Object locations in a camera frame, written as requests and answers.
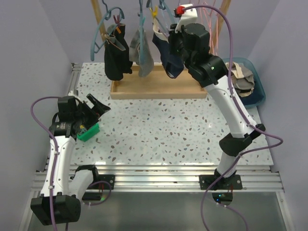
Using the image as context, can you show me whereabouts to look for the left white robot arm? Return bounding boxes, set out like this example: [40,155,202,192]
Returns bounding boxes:
[30,91,115,230]

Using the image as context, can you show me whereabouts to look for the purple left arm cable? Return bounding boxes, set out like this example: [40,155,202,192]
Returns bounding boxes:
[30,96,73,231]

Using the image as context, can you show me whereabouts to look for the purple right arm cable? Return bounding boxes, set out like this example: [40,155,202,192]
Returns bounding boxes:
[182,4,284,231]

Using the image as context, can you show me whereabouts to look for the navy underwear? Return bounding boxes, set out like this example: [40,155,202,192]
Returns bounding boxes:
[152,19,184,79]

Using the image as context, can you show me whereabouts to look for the wooden rack right post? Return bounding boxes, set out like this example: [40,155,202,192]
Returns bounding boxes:
[211,0,231,54]

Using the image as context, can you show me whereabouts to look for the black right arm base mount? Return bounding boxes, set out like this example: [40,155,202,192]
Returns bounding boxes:
[199,175,243,191]

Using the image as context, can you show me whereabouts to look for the wooden rack base tray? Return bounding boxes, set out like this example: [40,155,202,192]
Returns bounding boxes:
[110,63,207,100]

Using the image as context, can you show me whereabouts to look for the grey striped hanging underwear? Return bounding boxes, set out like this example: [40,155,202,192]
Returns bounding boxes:
[129,26,154,77]

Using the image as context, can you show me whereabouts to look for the teal hangers middle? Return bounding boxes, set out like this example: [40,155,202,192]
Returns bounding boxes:
[138,0,145,65]

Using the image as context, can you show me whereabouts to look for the wooden rack post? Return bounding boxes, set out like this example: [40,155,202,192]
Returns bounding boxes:
[211,0,231,54]
[91,0,107,52]

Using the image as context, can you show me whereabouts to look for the wooden rack left post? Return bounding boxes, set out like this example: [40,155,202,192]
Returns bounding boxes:
[91,0,107,52]

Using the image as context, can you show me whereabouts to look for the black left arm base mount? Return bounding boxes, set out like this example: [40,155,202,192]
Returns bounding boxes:
[75,165,116,190]

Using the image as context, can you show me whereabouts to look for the black hanging underwear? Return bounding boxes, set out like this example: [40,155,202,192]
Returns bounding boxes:
[104,23,133,81]

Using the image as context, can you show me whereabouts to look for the pink wire hangers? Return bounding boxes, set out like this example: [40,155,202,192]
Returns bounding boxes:
[198,8,224,55]

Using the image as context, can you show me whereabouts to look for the aluminium extrusion rail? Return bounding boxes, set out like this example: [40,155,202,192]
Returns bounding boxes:
[31,63,286,193]

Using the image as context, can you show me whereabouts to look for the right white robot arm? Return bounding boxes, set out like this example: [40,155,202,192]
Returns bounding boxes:
[168,23,265,189]

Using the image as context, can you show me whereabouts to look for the yellow clothes peg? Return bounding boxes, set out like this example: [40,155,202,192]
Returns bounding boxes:
[149,6,158,19]

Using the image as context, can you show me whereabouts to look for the teal plastic hanger left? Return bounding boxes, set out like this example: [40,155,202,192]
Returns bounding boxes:
[90,0,125,62]

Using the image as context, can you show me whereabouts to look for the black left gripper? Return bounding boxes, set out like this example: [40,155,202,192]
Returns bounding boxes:
[73,94,110,130]

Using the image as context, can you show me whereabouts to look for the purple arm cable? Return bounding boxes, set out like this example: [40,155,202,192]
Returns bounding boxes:
[30,96,73,231]
[182,4,284,231]

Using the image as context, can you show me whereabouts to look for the teal plastic laundry basin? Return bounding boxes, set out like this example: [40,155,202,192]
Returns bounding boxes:
[231,57,266,108]

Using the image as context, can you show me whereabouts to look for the green peg basket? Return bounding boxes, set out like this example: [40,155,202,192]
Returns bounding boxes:
[77,123,100,142]

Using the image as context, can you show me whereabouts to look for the pile of underwear in basin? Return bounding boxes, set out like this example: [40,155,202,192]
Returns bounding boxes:
[231,62,263,108]

